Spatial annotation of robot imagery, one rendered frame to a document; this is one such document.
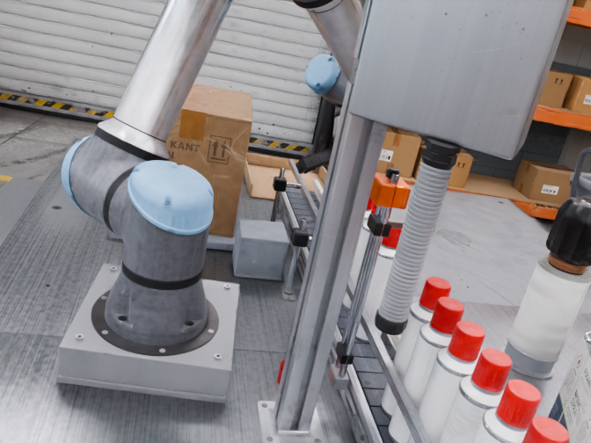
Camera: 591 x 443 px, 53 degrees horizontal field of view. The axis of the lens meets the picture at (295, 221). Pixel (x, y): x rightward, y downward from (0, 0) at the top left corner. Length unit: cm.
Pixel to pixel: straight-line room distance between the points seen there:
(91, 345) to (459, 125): 57
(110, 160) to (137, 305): 21
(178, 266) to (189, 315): 9
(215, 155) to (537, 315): 69
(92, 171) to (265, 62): 417
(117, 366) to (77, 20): 446
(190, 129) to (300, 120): 387
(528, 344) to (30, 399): 75
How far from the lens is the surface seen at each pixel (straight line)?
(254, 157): 192
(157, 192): 79
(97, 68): 521
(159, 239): 81
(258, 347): 101
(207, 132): 125
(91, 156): 92
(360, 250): 103
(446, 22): 59
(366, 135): 68
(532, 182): 504
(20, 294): 111
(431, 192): 59
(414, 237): 60
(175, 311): 86
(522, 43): 58
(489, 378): 66
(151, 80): 91
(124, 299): 88
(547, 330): 104
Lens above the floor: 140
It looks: 22 degrees down
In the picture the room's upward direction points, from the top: 12 degrees clockwise
